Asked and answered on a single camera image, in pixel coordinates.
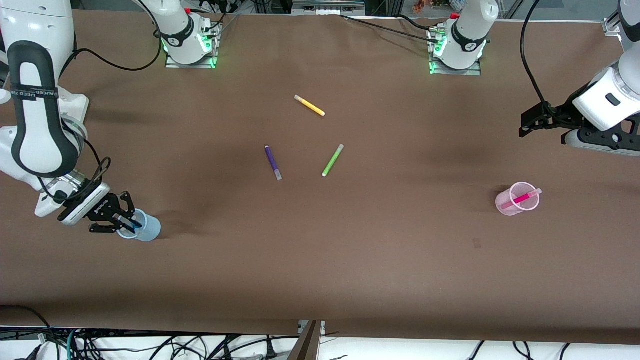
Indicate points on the table leg post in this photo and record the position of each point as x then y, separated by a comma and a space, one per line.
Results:
307, 345

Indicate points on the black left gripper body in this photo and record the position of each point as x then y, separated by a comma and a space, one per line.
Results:
560, 112

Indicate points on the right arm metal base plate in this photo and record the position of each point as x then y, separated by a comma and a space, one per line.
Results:
200, 64

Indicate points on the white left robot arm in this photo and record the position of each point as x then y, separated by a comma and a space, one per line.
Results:
467, 35

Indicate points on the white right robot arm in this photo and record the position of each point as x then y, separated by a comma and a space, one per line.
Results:
30, 20

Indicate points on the brown table mat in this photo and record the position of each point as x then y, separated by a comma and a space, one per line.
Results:
320, 275

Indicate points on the purple marker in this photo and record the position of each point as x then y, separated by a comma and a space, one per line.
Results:
272, 161

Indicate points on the aluminium frame profile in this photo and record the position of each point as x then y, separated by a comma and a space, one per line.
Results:
612, 24

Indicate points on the white desk lamp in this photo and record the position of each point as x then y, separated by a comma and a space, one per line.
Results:
80, 107

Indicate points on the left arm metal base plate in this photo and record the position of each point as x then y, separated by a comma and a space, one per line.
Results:
475, 73

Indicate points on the green marker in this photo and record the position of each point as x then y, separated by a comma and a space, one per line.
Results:
332, 160

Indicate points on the blue marker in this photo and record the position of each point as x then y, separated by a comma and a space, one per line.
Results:
134, 227

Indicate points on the translucent blue cup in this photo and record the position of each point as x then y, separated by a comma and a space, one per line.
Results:
150, 231

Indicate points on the colourful printed package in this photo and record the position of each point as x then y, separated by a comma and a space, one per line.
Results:
432, 5

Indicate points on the aluminium frame rail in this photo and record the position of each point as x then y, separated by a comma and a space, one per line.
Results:
327, 6

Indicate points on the yellow marker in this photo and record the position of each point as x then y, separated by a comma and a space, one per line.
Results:
310, 105

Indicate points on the pink marker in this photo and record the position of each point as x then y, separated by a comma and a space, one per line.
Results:
522, 199

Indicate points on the translucent pink cup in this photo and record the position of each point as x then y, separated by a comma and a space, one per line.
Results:
505, 206

